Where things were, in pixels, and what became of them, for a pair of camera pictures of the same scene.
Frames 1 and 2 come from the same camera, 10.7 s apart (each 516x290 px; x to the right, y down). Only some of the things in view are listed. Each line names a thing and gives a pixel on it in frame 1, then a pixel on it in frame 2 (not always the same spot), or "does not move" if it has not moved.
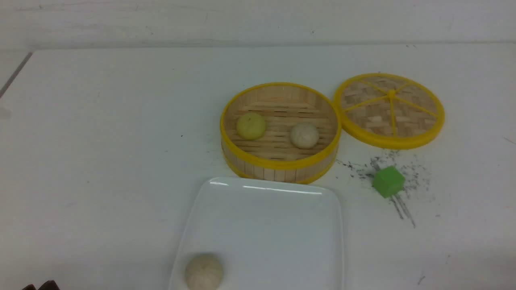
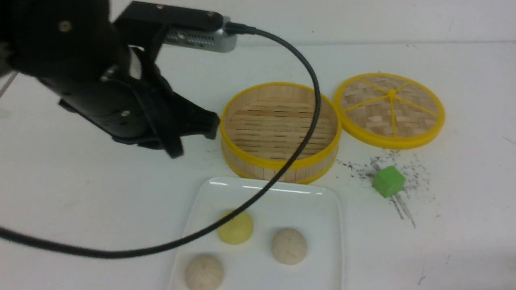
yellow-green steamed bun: (251, 126) to (236, 230)
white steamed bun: (304, 135) to (289, 246)
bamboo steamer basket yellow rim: (284, 132) does not move
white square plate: (268, 235) does not move
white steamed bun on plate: (204, 271) does not move
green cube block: (388, 181) does not move
